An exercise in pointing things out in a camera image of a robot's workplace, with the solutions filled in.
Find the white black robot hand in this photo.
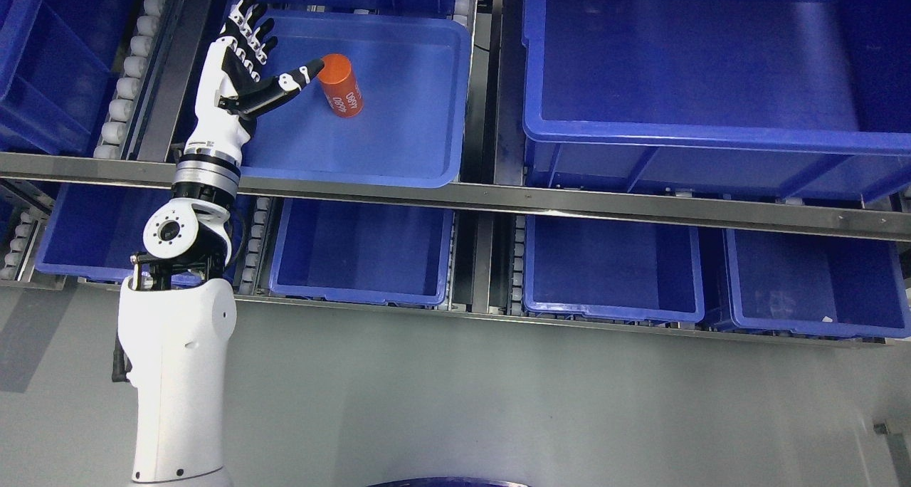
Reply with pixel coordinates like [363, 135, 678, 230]
[184, 0, 325, 168]

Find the orange cylindrical capacitor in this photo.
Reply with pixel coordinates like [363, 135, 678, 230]
[317, 53, 364, 117]

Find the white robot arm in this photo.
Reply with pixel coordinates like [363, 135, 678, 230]
[117, 142, 242, 486]

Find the metal shelf rack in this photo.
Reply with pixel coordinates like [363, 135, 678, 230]
[0, 0, 911, 349]

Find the blue bin upper left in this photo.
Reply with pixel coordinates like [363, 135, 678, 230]
[1, 0, 139, 156]

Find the blue shallow tray bin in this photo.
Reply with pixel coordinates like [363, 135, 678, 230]
[241, 10, 474, 189]

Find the blue bin lower far left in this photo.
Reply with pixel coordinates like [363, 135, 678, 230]
[34, 182, 258, 287]

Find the blue bin lower centre left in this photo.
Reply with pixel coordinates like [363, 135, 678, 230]
[269, 199, 455, 308]

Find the blue bin lower centre right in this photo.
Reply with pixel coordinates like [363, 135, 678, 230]
[522, 216, 706, 324]

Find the large blue bin upper right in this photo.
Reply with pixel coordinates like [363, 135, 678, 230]
[522, 0, 910, 202]

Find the blue bin lower far right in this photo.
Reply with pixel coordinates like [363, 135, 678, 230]
[699, 229, 909, 339]

